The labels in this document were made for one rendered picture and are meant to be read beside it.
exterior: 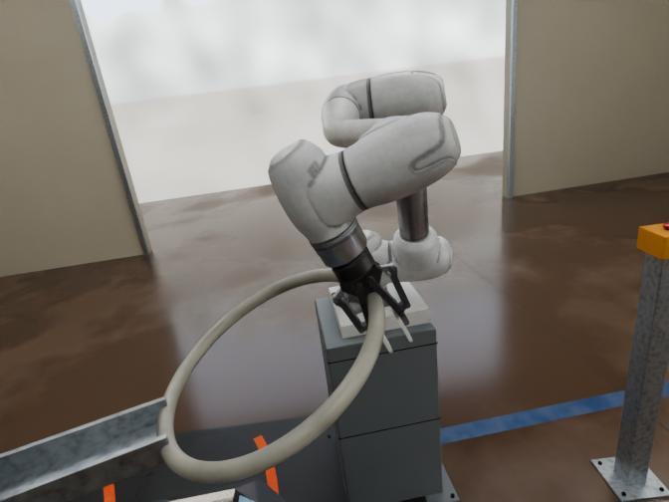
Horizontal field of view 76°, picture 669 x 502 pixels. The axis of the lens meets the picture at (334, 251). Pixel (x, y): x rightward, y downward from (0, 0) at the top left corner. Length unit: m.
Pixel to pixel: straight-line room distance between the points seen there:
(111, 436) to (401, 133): 0.75
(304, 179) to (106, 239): 5.40
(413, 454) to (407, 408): 0.23
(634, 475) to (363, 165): 1.88
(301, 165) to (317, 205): 0.06
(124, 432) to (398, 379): 0.99
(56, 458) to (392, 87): 1.07
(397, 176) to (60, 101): 5.37
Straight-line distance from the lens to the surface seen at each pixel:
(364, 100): 1.16
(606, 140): 7.04
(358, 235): 0.71
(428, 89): 1.16
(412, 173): 0.62
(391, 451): 1.85
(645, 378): 1.95
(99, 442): 0.98
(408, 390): 1.68
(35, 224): 6.22
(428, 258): 1.49
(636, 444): 2.14
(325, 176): 0.64
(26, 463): 1.01
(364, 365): 0.68
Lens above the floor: 1.62
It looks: 20 degrees down
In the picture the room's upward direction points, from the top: 7 degrees counter-clockwise
